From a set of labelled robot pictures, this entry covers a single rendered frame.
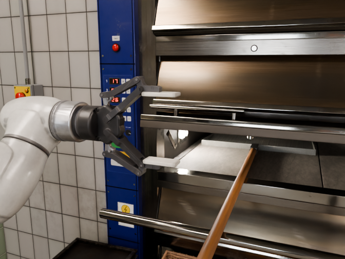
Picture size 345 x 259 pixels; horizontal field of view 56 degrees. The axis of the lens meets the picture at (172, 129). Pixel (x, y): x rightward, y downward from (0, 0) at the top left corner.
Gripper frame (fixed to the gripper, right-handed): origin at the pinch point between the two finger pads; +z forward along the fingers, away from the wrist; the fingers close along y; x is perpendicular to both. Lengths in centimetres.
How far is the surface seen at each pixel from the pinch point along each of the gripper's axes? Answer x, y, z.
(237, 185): -45, 27, 6
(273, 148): -102, 29, 14
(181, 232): -17.7, 32.2, -4.0
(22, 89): -49, -1, -88
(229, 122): -40.7, 5.7, 3.4
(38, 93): -53, 1, -83
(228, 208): -26.7, 27.6, 6.5
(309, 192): -55, 30, 29
